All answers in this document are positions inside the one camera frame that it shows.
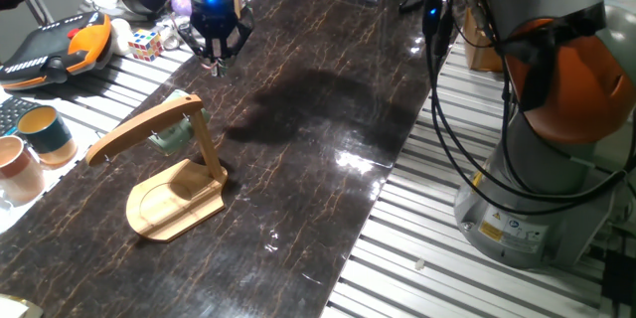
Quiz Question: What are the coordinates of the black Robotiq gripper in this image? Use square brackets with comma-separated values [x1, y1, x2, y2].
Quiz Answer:
[177, 0, 255, 77]

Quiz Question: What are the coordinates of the pale green ceramic cup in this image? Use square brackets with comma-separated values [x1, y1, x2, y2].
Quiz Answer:
[147, 88, 213, 156]

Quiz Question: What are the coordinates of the wooden cup rack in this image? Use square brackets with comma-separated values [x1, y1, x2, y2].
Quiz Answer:
[84, 93, 229, 243]

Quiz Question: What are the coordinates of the crumpled white plastic bag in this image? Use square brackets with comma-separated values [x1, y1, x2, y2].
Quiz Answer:
[153, 13, 193, 51]

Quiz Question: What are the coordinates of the Rubik's cube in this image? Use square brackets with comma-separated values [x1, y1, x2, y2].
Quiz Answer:
[127, 28, 165, 63]

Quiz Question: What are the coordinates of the white round object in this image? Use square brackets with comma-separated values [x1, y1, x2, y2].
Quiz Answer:
[109, 18, 134, 57]

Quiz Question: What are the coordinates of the dark marble pattern mat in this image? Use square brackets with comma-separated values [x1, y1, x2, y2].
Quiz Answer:
[0, 0, 466, 318]

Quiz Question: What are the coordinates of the black orange teach pendant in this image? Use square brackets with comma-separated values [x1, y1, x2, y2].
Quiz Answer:
[0, 11, 114, 91]

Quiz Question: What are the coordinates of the dark teal mug yellow inside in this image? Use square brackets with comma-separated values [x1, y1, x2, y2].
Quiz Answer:
[16, 105, 79, 168]

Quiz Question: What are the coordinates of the black computer keyboard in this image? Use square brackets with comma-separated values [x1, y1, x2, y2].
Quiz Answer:
[0, 95, 41, 138]

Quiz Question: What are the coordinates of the pink brown ceramic mug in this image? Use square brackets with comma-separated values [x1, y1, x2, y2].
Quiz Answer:
[0, 134, 47, 208]

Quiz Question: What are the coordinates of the open cardboard box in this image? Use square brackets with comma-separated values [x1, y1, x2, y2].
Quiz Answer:
[464, 0, 506, 74]

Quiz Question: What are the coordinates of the black cable with blue LED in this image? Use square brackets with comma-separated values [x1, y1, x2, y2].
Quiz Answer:
[421, 0, 498, 200]

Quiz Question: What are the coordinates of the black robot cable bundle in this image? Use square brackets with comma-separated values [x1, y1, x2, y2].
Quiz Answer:
[446, 0, 636, 218]

